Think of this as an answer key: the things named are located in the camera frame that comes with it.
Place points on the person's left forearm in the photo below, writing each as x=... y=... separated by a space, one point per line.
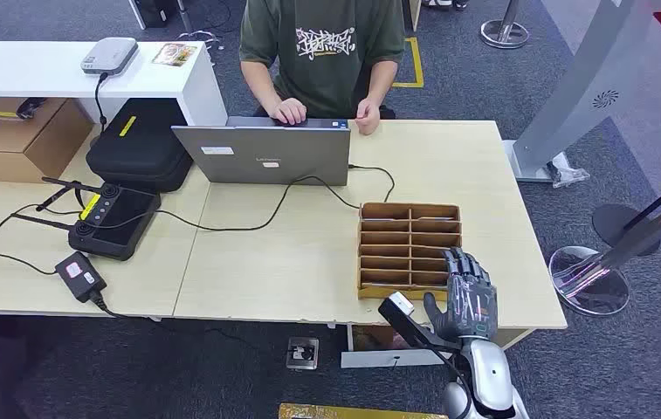
x=382 y=81

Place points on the person's left hand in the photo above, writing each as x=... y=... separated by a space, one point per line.
x=368 y=115

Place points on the brown cardboard box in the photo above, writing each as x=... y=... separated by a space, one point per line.
x=23 y=144

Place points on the grey router box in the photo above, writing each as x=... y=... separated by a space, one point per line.
x=109 y=55

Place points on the person's right forearm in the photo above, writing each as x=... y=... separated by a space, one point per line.
x=260 y=84

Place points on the black power adapter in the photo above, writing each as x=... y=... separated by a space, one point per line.
x=80 y=276

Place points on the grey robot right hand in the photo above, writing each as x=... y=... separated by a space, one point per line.
x=469 y=306

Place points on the metal floor socket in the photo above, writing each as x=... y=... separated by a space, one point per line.
x=302 y=353

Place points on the person's right hand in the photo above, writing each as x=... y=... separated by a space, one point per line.
x=289 y=111

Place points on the black stanchion with round base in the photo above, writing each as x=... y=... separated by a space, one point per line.
x=610 y=222

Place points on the chrome stanchion with round base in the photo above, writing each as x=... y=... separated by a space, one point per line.
x=503 y=32

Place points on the silver gate pillar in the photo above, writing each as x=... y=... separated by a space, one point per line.
x=590 y=81

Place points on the small black object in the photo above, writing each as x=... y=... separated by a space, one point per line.
x=30 y=107

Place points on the clear plastic bag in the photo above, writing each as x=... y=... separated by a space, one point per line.
x=567 y=172

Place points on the cardboard card organizer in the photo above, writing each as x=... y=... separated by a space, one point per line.
x=399 y=243

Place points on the black remote controller with antennas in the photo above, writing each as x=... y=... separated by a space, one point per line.
x=116 y=222

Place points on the white open drawer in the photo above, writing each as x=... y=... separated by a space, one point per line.
x=388 y=358

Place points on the white counter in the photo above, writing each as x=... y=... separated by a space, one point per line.
x=46 y=75

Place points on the black computer tower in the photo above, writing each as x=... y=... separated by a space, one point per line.
x=153 y=11

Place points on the printed foil packet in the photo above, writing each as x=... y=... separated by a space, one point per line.
x=174 y=54

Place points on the black carrying case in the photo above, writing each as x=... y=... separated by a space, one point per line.
x=139 y=144

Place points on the grey laptop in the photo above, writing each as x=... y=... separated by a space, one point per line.
x=272 y=156

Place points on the shiny stanchion with clear base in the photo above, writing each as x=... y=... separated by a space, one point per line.
x=587 y=283

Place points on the gold foil strip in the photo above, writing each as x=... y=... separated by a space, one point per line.
x=353 y=413

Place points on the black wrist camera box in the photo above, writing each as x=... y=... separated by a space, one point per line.
x=404 y=317

